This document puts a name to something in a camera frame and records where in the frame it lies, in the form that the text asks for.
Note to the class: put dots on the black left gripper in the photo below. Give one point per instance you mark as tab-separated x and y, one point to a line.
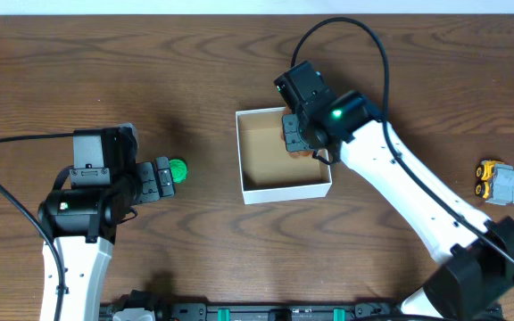
148	181

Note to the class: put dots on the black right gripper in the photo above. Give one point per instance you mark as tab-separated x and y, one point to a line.
294	141

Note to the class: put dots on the brown plush bear toy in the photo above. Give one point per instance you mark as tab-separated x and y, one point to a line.
294	155

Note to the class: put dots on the yellow grey toy truck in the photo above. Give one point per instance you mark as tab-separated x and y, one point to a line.
495	182

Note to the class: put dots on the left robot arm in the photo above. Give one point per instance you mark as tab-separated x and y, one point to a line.
82	223

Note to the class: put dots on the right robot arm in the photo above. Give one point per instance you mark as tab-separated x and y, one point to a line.
475	254

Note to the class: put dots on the green ribbed round toy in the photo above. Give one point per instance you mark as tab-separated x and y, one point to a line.
179	170

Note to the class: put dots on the white cardboard box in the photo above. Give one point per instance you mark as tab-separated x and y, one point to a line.
268	173

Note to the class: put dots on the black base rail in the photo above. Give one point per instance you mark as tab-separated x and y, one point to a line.
139	305

